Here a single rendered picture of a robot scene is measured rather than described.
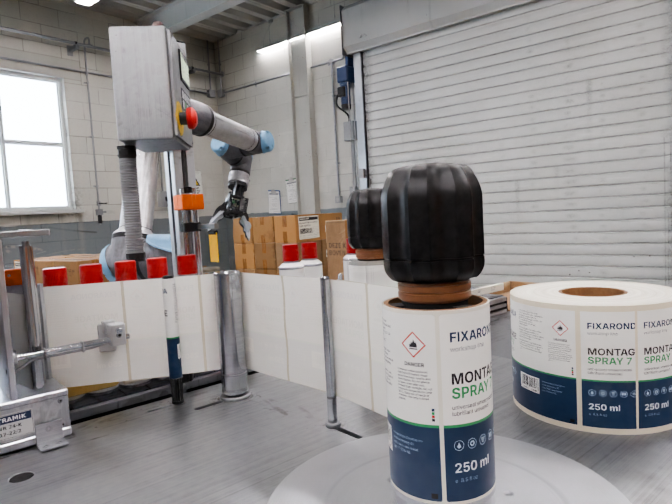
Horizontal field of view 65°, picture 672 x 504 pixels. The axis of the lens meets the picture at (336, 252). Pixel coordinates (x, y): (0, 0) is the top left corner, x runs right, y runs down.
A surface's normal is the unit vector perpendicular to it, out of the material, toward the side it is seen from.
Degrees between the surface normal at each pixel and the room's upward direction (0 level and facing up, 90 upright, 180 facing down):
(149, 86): 90
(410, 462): 90
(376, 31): 90
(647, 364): 90
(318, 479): 0
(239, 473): 0
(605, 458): 0
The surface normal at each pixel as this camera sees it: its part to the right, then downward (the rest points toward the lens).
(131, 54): 0.10, 0.07
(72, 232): 0.78, 0.00
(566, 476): -0.06, -1.00
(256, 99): -0.63, 0.09
